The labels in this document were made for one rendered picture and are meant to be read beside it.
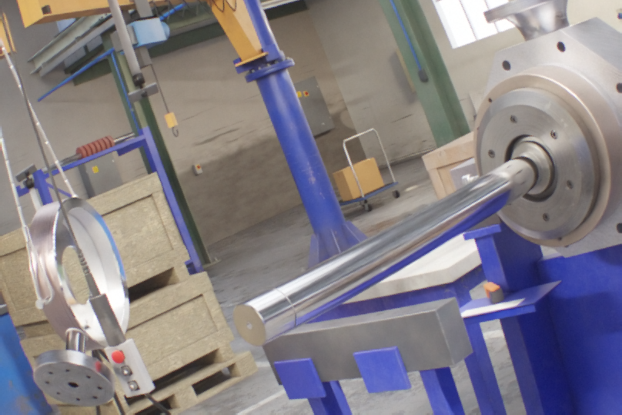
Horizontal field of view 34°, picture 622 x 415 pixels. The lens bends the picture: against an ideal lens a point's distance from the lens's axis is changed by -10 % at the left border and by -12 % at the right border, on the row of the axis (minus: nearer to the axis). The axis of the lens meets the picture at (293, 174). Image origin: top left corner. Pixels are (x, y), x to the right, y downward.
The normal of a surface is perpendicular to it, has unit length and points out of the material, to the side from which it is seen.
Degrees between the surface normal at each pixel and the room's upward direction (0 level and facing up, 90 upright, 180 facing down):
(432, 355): 90
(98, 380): 131
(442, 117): 90
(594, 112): 70
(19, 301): 90
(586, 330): 90
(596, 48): 45
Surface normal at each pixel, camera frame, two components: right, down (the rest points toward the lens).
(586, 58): -0.70, 0.30
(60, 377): 0.00, 0.73
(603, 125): 0.54, -0.36
